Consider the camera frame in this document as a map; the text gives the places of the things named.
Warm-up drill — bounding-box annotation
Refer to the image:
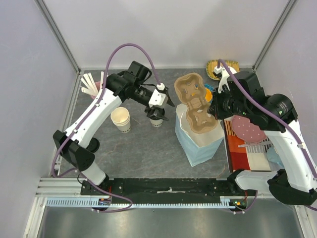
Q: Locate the slotted cable duct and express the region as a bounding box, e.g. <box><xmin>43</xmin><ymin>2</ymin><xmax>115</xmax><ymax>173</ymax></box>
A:
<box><xmin>46</xmin><ymin>195</ymin><xmax>248</xmax><ymax>208</ymax></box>

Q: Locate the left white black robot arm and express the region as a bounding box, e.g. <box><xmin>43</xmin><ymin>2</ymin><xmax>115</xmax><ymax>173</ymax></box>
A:
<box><xmin>53</xmin><ymin>61</ymin><xmax>174</xmax><ymax>195</ymax></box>

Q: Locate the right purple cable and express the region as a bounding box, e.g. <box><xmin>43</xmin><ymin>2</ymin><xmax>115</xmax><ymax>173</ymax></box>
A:
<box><xmin>217</xmin><ymin>58</ymin><xmax>317</xmax><ymax>214</ymax></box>

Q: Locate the brown cardboard cup carrier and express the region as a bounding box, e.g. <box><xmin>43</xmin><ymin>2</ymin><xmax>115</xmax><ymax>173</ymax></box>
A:
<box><xmin>174</xmin><ymin>73</ymin><xmax>218</xmax><ymax>134</ymax></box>

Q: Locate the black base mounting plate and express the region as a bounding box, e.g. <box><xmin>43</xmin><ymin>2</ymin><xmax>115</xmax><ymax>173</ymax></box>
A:
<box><xmin>80</xmin><ymin>177</ymin><xmax>257</xmax><ymax>205</ymax></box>

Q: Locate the blue dotted plate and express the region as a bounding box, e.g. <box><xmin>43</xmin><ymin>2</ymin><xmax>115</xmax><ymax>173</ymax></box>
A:
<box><xmin>205</xmin><ymin>84</ymin><xmax>213</xmax><ymax>94</ymax></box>

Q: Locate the white wrapped straws bundle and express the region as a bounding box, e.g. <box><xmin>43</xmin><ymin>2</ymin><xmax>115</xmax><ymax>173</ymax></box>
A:
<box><xmin>80</xmin><ymin>71</ymin><xmax>104</xmax><ymax>96</ymax></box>

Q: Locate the stack of white paper cups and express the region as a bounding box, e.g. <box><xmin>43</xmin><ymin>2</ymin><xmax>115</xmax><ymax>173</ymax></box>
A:
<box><xmin>110</xmin><ymin>107</ymin><xmax>131</xmax><ymax>133</ymax></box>

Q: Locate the light blue paper bag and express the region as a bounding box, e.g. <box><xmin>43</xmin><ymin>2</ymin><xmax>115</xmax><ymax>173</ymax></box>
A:
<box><xmin>175</xmin><ymin>104</ymin><xmax>224</xmax><ymax>167</ymax></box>

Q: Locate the pink straw holder cup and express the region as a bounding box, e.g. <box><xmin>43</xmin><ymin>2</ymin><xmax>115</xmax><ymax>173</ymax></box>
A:
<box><xmin>91</xmin><ymin>81</ymin><xmax>101</xmax><ymax>100</ymax></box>

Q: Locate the orange bowl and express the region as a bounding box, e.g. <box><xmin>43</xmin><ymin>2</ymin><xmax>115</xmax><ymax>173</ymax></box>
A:
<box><xmin>205</xmin><ymin>88</ymin><xmax>212</xmax><ymax>102</ymax></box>

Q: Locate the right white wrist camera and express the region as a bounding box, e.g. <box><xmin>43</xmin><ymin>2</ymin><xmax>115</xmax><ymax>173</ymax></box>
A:
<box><xmin>213</xmin><ymin>65</ymin><xmax>230</xmax><ymax>94</ymax></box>

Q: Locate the colourful patterned placemat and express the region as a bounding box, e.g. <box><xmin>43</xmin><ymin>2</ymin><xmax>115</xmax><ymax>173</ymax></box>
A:
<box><xmin>223</xmin><ymin>120</ymin><xmax>271</xmax><ymax>172</ymax></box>

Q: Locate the purple cable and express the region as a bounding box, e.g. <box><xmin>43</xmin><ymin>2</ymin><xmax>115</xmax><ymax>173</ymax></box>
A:
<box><xmin>217</xmin><ymin>58</ymin><xmax>317</xmax><ymax>214</ymax></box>
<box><xmin>51</xmin><ymin>43</ymin><xmax>165</xmax><ymax>214</ymax></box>

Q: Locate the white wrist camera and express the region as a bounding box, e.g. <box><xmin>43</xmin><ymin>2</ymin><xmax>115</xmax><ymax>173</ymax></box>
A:
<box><xmin>149</xmin><ymin>89</ymin><xmax>168</xmax><ymax>109</ymax></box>
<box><xmin>213</xmin><ymin>65</ymin><xmax>230</xmax><ymax>94</ymax></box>

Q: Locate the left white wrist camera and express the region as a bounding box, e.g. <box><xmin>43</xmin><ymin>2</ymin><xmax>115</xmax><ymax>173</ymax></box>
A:
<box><xmin>149</xmin><ymin>89</ymin><xmax>168</xmax><ymax>109</ymax></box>

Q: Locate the yellow woven tray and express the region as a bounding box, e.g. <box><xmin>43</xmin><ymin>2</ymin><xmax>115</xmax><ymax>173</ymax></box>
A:
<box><xmin>206</xmin><ymin>59</ymin><xmax>240</xmax><ymax>81</ymax></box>

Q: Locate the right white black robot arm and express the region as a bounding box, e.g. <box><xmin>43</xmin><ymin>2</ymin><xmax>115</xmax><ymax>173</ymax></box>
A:
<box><xmin>209</xmin><ymin>68</ymin><xmax>317</xmax><ymax>206</ymax></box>

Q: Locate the light blue mug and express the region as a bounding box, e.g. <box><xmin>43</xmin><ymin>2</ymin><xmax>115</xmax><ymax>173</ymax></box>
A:
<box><xmin>266</xmin><ymin>146</ymin><xmax>284</xmax><ymax>168</ymax></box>

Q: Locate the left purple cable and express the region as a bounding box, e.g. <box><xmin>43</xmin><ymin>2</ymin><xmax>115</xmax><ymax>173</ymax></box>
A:
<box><xmin>51</xmin><ymin>43</ymin><xmax>165</xmax><ymax>214</ymax></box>

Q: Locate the pink dotted plate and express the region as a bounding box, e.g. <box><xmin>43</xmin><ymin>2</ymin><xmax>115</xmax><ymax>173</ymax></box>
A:
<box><xmin>231</xmin><ymin>116</ymin><xmax>266</xmax><ymax>143</ymax></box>

